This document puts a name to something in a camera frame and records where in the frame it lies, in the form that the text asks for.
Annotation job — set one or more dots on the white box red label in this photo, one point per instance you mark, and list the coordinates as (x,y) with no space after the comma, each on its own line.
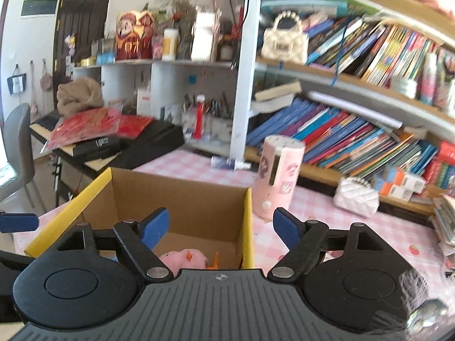
(144,101)

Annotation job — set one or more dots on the pen holder with pens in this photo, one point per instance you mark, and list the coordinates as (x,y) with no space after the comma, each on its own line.
(217,113)

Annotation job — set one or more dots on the red figurine gift box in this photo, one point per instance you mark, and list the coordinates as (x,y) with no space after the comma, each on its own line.
(133,37)

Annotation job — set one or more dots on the pink hanging bag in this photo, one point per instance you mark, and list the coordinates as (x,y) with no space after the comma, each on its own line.
(46,80)

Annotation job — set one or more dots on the orange white carton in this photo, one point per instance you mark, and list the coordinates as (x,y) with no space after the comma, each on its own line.
(391,189)
(405,179)

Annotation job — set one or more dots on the thick paperback book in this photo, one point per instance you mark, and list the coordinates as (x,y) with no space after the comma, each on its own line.
(272,104)
(279,89)

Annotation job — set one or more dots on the dark brown door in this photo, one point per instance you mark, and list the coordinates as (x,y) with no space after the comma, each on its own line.
(83,14)

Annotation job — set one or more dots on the stack of magazines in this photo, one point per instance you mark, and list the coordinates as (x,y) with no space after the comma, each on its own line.
(446,223)

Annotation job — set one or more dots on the row of leaning colourful books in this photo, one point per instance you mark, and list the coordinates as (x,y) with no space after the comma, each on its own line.
(337,138)

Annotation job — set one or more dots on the white rolled paper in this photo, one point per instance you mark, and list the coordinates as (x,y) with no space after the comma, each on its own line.
(355,108)

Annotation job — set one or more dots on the dried flower bunch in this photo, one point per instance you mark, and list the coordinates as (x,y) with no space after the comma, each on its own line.
(177,3)

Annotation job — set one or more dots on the pink cylindrical container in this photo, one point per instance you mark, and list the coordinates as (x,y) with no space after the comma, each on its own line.
(284,184)

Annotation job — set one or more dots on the grey chair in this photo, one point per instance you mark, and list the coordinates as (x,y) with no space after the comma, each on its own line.
(19,142)

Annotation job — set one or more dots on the black flat box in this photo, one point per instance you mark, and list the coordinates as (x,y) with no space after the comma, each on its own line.
(96,145)

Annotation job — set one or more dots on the red tassel ornament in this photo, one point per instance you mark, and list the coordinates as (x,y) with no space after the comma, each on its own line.
(199,117)

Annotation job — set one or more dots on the row of thin picture books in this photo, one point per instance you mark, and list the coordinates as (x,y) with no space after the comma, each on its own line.
(384,53)

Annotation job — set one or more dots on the blue white tube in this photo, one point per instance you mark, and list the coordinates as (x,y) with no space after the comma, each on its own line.
(229,163)

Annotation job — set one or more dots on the white plastic bottle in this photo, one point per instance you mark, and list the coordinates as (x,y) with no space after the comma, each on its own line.
(169,44)

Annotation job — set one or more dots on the floral print bottle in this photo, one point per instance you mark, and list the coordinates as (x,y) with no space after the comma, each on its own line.
(428,80)

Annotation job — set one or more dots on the dark wall panel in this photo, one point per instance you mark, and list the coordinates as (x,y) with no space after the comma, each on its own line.
(39,8)

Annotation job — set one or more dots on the black electronic keyboard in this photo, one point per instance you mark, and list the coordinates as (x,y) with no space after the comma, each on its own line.
(156,140)

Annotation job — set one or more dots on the white bookshelf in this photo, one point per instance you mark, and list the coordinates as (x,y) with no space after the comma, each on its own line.
(245,78)

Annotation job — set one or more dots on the orange toy piece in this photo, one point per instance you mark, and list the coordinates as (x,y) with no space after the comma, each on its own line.
(212,263)

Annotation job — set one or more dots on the dark tote bag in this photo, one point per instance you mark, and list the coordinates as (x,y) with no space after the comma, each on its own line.
(16,82)

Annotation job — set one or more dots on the white round jar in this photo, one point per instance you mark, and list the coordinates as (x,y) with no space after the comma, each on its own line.
(404,87)

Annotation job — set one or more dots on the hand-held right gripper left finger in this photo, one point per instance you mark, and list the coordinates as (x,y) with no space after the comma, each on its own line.
(154,228)

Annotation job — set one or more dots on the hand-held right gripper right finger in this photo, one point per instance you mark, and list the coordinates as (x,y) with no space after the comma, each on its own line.
(287,229)

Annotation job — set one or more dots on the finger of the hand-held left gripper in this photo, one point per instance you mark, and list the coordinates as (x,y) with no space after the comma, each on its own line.
(17,222)

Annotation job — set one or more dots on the red boxed book set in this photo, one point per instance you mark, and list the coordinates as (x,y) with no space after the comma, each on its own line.
(442,165)

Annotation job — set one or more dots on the white quilted pouch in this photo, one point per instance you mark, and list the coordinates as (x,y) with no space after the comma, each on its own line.
(357,197)

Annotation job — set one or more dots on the pink printed desk mat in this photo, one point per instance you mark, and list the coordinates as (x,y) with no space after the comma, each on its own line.
(384,234)

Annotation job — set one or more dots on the brown cloth bundle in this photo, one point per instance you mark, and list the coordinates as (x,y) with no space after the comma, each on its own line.
(80,96)

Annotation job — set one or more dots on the red paper packet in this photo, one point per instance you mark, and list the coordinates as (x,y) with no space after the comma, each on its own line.
(85,126)

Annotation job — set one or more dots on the yellow cardboard box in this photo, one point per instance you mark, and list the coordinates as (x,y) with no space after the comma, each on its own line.
(199,206)

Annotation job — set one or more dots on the white paper carton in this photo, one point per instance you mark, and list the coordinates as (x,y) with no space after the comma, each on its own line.
(204,35)

